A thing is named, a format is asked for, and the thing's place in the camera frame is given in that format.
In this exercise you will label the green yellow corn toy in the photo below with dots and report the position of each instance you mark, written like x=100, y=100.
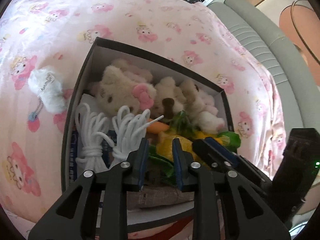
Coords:
x=229, y=140
x=160, y=154

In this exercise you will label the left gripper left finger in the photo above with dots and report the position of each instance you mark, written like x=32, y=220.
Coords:
x=138, y=162

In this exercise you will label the black storage box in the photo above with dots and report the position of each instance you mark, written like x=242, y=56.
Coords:
x=74, y=214

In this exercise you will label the cream kitty plush pink bow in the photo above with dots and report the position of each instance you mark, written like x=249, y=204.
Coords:
x=124, y=84

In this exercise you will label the cream bear plush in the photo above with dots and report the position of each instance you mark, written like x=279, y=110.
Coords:
x=199, y=106

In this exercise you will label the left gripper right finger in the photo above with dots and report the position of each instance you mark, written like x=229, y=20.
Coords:
x=182, y=161

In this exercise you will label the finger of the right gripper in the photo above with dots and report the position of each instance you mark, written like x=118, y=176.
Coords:
x=220, y=152

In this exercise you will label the white fluffy keychain plush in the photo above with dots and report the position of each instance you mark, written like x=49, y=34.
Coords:
x=48, y=87

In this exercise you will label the pink cartoon print blanket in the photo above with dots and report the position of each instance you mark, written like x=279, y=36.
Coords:
x=37, y=34

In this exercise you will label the grey sofa cushion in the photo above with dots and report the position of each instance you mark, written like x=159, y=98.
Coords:
x=274, y=50

